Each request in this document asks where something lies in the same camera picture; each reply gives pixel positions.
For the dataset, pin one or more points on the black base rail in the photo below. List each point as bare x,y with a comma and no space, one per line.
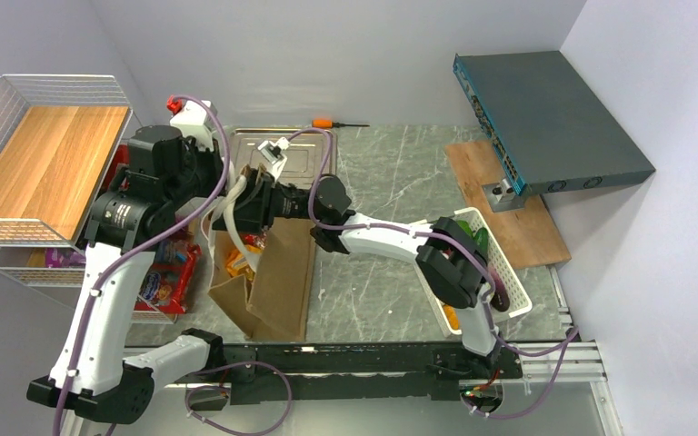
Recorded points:
438,370

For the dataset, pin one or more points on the purple eggplant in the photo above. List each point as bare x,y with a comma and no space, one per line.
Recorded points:
500,300

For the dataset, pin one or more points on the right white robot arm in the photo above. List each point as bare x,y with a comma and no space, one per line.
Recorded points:
340,229

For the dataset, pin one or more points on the white wire shelf rack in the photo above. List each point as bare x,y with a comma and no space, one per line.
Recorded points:
58,137

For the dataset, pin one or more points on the blue grey network switch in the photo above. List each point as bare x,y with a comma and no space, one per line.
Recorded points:
549,130

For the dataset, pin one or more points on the silver metal tray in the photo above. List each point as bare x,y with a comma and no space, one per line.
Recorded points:
304,155

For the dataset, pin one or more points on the dark green cucumber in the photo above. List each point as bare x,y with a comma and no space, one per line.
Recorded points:
481,239

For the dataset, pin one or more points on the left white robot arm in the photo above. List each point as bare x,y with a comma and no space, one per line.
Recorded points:
169,165

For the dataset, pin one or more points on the red candy bag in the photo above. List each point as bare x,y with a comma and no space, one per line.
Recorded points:
254,242

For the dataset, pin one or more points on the colourful snack pack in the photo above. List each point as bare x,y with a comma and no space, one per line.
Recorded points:
165,286

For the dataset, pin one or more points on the orange ginger root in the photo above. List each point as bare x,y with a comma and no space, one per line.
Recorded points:
451,317

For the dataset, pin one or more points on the wooden board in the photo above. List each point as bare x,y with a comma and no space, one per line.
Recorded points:
521,225

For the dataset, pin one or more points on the burlap grocery bag pink print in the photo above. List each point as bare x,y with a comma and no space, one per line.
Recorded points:
273,307

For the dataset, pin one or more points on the orange handle screwdriver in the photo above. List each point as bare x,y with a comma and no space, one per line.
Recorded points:
332,124

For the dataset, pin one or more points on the orange snack bag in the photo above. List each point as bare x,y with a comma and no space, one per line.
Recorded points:
236,265

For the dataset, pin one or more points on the purple snack bag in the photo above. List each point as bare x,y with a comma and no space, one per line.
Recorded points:
63,258

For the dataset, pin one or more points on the white perforated plastic basket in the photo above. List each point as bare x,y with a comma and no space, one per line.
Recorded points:
451,279

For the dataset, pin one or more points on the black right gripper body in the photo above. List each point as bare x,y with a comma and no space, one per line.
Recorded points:
282,203

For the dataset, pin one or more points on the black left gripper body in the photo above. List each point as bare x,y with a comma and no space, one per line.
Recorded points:
203,175

